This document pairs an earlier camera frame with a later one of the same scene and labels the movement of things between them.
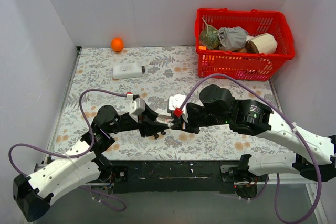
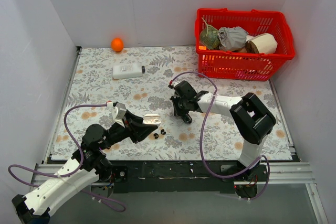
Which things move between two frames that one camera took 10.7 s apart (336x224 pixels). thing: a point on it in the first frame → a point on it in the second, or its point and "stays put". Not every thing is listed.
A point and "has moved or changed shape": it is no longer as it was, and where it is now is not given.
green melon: [209, 36] stays put
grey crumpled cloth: [231, 39] stays put
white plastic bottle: [123, 71] stays put
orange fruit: [117, 44] stays put
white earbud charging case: [164, 116] has moved or changed shape
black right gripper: [185, 123] → [180, 105]
